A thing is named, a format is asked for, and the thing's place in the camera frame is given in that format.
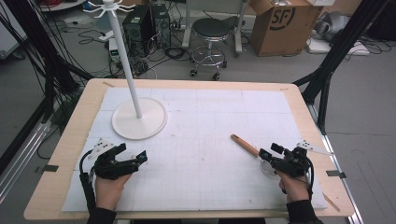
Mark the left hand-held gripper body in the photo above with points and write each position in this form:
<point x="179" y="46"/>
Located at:
<point x="109" y="168"/>

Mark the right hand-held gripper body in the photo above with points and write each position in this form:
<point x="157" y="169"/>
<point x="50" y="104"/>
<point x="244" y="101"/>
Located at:
<point x="292" y="164"/>

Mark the person's left hand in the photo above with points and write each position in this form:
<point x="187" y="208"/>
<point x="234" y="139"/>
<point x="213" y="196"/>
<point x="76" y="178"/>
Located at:
<point x="109" y="190"/>

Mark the person's right hand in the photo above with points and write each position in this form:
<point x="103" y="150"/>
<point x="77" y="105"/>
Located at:
<point x="293" y="187"/>

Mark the black tape strip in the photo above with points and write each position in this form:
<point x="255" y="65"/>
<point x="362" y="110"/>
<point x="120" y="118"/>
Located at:
<point x="49" y="168"/>
<point x="335" y="174"/>

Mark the white grid mat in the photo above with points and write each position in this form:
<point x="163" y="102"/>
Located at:
<point x="202" y="124"/>

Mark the white hook rack stand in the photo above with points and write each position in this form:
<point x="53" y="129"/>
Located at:
<point x="127" y="65"/>

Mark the bench power supply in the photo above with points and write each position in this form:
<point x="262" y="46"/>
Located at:
<point x="114" y="51"/>

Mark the black metal stand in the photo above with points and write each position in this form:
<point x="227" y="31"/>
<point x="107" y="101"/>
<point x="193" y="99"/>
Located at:
<point x="51" y="62"/>
<point x="336" y="53"/>

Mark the white power strip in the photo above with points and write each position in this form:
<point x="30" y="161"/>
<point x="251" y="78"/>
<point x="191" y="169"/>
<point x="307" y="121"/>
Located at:
<point x="106" y="35"/>

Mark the cardboard box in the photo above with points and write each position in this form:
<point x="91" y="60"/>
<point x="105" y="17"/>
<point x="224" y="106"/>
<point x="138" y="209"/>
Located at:
<point x="280" y="29"/>

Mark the black computer tower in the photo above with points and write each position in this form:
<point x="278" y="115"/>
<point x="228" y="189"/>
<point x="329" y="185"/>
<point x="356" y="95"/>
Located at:
<point x="137" y="29"/>
<point x="162" y="25"/>

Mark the grey bag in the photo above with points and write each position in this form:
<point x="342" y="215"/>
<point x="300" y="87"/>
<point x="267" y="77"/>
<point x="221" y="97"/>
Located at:
<point x="331" y="25"/>

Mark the black round stool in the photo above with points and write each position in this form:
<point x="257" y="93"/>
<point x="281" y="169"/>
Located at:
<point x="213" y="28"/>

